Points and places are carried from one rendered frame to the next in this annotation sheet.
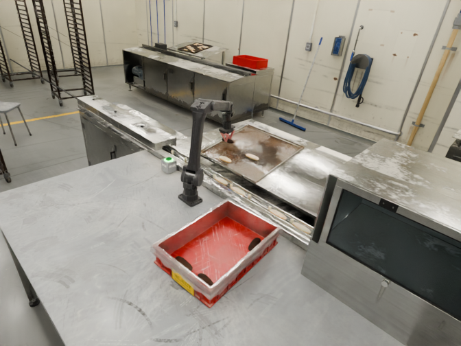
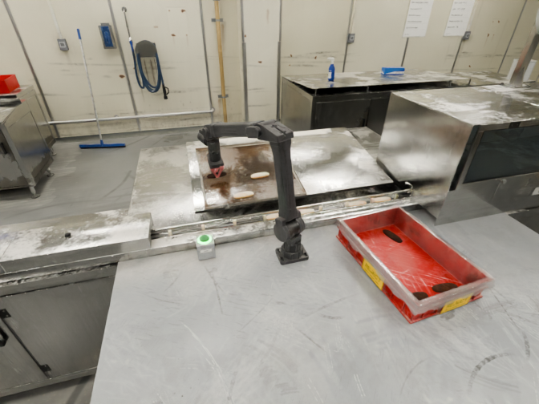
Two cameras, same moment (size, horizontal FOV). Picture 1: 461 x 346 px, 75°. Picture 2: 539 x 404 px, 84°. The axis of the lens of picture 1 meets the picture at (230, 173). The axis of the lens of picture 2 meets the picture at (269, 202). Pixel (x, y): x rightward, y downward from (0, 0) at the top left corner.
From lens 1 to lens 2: 1.38 m
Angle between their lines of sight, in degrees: 48
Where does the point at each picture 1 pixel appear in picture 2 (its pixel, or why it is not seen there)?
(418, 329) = (514, 195)
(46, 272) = not seen: outside the picture
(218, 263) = (416, 269)
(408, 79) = (196, 57)
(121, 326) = (515, 385)
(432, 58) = (208, 31)
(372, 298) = (489, 199)
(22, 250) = not seen: outside the picture
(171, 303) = (475, 326)
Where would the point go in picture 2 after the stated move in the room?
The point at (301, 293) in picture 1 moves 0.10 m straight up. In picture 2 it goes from (457, 235) to (466, 216)
